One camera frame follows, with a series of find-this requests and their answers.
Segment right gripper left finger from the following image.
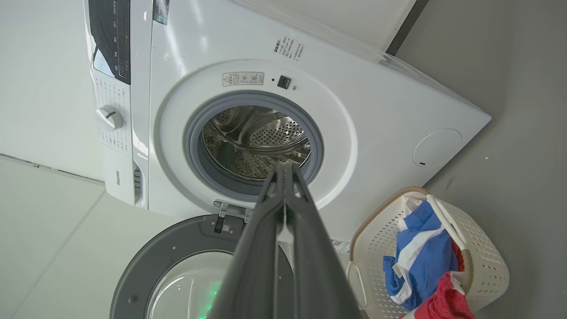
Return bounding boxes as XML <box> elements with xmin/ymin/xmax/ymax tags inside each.
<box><xmin>207</xmin><ymin>162</ymin><xmax>285</xmax><ymax>319</ymax></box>

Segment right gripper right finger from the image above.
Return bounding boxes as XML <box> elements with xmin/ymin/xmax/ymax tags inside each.
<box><xmin>279</xmin><ymin>162</ymin><xmax>363</xmax><ymax>319</ymax></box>

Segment round black glass washer door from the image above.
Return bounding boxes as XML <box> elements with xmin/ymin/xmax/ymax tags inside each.
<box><xmin>110</xmin><ymin>202</ymin><xmax>296</xmax><ymax>319</ymax></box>

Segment white front-load washing machine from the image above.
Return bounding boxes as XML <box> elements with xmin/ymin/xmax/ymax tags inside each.
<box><xmin>83</xmin><ymin>0</ymin><xmax>492</xmax><ymax>255</ymax></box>

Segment blue and white garment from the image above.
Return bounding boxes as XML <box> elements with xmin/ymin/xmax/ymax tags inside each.
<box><xmin>383</xmin><ymin>197</ymin><xmax>459</xmax><ymax>311</ymax></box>

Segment red and white garment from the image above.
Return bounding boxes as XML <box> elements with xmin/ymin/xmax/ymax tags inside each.
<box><xmin>400</xmin><ymin>241</ymin><xmax>477</xmax><ymax>319</ymax></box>

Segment white perforated laundry basket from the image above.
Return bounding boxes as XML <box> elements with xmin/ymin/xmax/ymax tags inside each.
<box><xmin>346</xmin><ymin>186</ymin><xmax>510</xmax><ymax>319</ymax></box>

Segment round white filter cover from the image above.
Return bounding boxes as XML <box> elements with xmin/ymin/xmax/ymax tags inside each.
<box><xmin>412</xmin><ymin>128</ymin><xmax>463</xmax><ymax>168</ymax></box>

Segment white warning sticker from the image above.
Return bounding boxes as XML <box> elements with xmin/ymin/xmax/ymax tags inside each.
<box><xmin>222</xmin><ymin>71</ymin><xmax>265</xmax><ymax>87</ymax></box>

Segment white washer control knob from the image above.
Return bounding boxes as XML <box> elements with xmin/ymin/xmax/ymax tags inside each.
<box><xmin>96</xmin><ymin>105</ymin><xmax>125</xmax><ymax>132</ymax></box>

